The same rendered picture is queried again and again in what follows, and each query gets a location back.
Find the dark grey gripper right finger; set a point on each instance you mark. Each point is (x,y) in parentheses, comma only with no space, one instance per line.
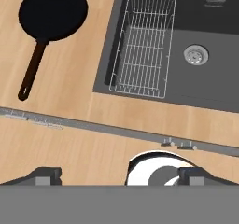
(190,175)

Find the white and black round object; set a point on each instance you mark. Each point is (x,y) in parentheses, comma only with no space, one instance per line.
(140,171)

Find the black frying pan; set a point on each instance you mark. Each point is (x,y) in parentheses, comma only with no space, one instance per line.
(53,11)

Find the silver sink drain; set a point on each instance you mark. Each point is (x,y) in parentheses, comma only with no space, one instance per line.
(195,55)

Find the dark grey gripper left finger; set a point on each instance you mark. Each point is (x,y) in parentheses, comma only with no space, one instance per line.
(48,175)

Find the dark grey sink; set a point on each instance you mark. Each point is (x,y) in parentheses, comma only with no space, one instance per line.
(202,81)

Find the grey cupboard front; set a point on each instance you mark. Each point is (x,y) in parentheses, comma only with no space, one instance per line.
(118,131)

